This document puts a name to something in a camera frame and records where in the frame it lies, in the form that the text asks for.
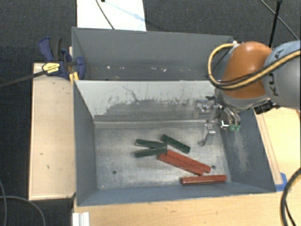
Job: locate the dark green flat block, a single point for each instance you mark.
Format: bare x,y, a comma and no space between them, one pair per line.
176,144
150,143
150,152

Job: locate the black cylinder on white bracket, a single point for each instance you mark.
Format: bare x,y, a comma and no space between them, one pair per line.
266,107

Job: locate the pale wood flat board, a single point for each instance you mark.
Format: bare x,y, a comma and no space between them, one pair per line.
51,131

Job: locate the red-brown flat block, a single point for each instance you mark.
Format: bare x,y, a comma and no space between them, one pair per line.
190,161
203,179
178,164

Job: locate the grey metal bin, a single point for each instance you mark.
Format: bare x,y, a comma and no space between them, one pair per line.
145,55

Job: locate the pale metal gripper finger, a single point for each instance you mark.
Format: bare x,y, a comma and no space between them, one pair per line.
202,107
208,135

